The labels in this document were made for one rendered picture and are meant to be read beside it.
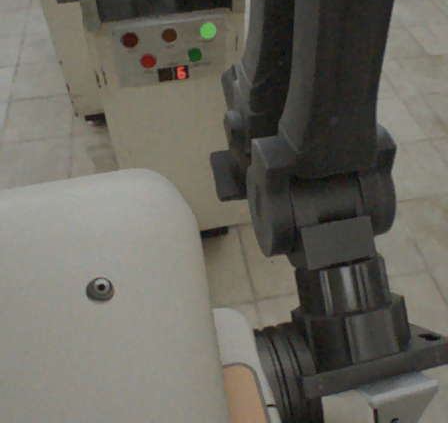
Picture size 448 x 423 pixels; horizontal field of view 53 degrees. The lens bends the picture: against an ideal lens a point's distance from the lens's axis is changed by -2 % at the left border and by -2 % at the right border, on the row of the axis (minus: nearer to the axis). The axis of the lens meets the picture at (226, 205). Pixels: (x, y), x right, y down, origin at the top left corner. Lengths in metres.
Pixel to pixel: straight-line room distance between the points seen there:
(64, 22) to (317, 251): 1.54
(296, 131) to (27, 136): 1.86
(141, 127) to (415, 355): 0.92
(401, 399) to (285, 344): 0.08
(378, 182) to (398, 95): 1.96
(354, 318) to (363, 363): 0.03
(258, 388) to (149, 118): 0.90
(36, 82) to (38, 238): 2.26
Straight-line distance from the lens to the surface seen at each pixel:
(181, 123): 1.16
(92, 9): 0.95
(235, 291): 1.48
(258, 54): 0.41
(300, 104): 0.32
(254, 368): 0.32
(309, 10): 0.29
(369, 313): 0.33
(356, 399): 0.33
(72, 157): 1.96
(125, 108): 1.11
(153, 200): 0.18
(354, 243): 0.34
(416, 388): 0.33
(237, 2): 0.98
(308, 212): 0.34
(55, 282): 0.18
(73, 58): 1.85
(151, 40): 0.99
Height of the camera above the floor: 1.30
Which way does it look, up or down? 51 degrees down
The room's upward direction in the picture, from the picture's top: straight up
